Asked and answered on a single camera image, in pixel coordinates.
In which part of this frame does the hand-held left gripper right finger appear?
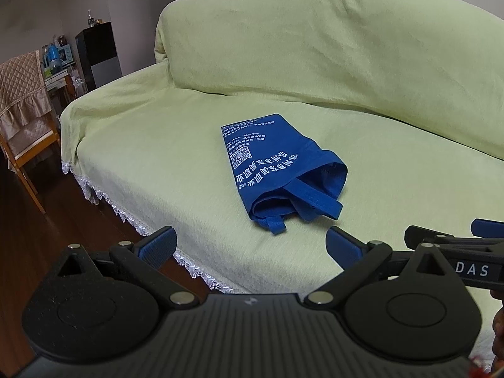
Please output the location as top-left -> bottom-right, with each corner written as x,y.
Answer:
305,226 -> 467,310

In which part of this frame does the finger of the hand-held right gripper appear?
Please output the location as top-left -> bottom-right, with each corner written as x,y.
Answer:
471,218 -> 504,239
405,224 -> 504,253

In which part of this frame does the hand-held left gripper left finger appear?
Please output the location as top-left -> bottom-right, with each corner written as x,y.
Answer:
47,226 -> 196,310

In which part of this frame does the blue shopping bag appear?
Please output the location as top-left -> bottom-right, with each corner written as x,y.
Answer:
220,113 -> 349,236

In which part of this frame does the person's right hand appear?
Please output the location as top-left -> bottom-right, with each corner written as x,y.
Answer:
491,309 -> 504,363

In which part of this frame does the wooden chair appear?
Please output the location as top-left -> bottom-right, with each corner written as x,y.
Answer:
0,108 -> 61,215

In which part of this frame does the white side table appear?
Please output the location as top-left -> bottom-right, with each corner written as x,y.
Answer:
43,69 -> 81,105

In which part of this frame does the green sofa cover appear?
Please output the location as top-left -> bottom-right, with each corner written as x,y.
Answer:
59,0 -> 504,361

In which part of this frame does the black and white cabinet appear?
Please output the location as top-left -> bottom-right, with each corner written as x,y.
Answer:
76,21 -> 123,90

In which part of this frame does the quilted beige chair cover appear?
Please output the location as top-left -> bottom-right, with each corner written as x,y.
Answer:
0,49 -> 54,158

